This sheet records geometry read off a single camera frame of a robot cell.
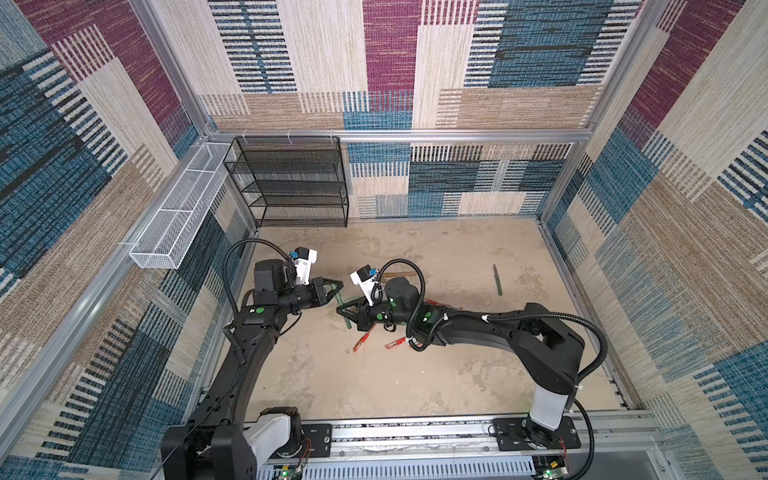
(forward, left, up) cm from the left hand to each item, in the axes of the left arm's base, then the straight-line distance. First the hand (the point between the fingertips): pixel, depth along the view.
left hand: (341, 281), depth 77 cm
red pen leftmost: (-7, -4, -22) cm, 23 cm away
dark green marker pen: (+12, -49, -22) cm, 55 cm away
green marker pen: (-4, 0, -2) cm, 5 cm away
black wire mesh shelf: (+47, +22, -5) cm, 52 cm away
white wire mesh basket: (+17, +56, -5) cm, 59 cm away
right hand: (-6, 0, -6) cm, 8 cm away
